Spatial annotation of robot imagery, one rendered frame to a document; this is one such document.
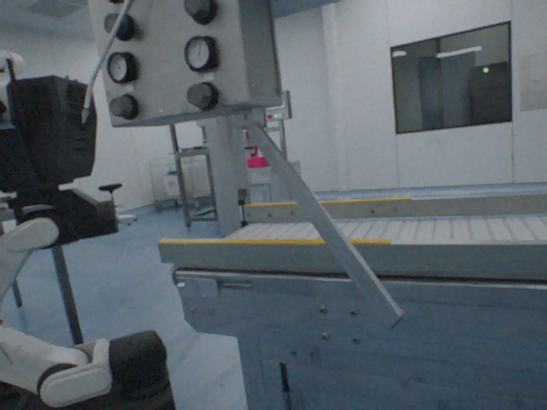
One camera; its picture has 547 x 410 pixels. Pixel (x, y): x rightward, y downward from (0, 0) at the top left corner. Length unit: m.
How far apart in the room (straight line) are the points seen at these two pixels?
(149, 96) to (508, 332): 0.50
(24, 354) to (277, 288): 1.08
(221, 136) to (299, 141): 5.27
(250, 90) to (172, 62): 0.11
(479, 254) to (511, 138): 5.09
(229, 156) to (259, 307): 0.39
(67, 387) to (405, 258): 1.20
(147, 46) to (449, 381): 0.57
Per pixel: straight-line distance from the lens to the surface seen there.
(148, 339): 1.45
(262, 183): 3.17
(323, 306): 0.50
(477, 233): 0.62
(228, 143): 0.83
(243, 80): 0.45
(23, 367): 1.49
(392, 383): 0.60
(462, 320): 0.48
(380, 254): 0.46
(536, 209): 0.73
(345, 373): 0.61
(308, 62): 6.07
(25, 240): 1.32
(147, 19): 0.54
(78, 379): 1.44
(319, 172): 6.00
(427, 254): 0.45
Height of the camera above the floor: 0.96
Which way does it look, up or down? 10 degrees down
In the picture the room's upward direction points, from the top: 7 degrees counter-clockwise
